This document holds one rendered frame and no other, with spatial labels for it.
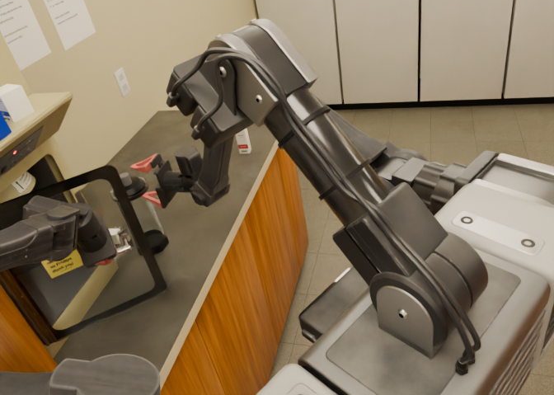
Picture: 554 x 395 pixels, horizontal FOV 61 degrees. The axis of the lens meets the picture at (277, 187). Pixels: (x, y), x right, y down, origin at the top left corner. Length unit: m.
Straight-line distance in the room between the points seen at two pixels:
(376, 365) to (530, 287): 0.16
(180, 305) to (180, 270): 0.13
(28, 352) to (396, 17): 3.26
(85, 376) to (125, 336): 0.80
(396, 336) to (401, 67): 3.56
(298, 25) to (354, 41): 0.46
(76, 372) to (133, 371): 0.05
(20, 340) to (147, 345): 0.29
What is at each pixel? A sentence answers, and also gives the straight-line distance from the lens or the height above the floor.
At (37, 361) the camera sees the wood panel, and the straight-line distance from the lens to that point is 1.19.
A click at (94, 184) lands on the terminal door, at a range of 1.07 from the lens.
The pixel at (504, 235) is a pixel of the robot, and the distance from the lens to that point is 0.50.
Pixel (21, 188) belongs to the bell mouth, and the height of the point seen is 1.34.
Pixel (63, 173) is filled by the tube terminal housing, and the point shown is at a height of 1.30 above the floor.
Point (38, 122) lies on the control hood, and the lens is 1.09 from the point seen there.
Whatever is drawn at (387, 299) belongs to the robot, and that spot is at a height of 1.57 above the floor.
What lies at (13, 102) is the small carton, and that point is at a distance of 1.10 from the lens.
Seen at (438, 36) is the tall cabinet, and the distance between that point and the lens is 3.82.
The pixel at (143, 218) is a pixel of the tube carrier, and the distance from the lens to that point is 1.41.
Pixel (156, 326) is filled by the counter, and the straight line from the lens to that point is 1.29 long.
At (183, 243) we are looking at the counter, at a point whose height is 0.94.
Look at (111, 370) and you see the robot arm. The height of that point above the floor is 1.48.
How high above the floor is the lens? 1.86
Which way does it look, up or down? 35 degrees down
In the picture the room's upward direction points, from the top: 11 degrees counter-clockwise
